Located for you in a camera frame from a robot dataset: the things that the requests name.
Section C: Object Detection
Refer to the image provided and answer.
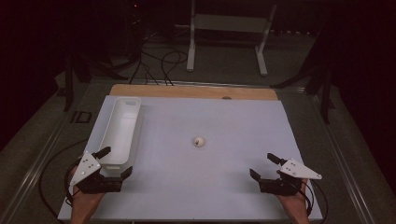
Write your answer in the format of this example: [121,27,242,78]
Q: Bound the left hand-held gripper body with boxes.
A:
[68,151,124,194]

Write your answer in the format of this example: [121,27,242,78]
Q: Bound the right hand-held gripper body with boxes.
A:
[258,157,323,197]

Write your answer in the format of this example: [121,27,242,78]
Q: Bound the white plastic bin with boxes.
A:
[96,96,143,175]

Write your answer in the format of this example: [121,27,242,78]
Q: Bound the person's right hand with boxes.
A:
[276,179,311,217]

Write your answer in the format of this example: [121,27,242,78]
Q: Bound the person's left hand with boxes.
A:
[70,186,106,217]

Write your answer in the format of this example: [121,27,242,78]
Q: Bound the white table mat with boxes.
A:
[57,95,324,222]

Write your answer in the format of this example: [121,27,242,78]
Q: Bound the black tripod stand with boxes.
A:
[270,31,336,125]
[63,46,129,113]

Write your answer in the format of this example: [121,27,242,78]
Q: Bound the white metal stand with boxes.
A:
[186,0,278,77]

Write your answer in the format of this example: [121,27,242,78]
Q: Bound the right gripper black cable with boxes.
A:
[298,178,330,224]

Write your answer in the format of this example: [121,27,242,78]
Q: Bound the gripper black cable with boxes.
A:
[38,139,89,222]
[298,178,330,224]

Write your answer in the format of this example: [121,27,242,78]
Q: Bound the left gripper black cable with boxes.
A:
[38,139,89,222]

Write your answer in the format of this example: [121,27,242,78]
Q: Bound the metal floor rail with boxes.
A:
[0,83,92,224]
[306,91,376,224]

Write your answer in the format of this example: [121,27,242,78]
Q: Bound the black floor cables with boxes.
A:
[128,31,190,87]

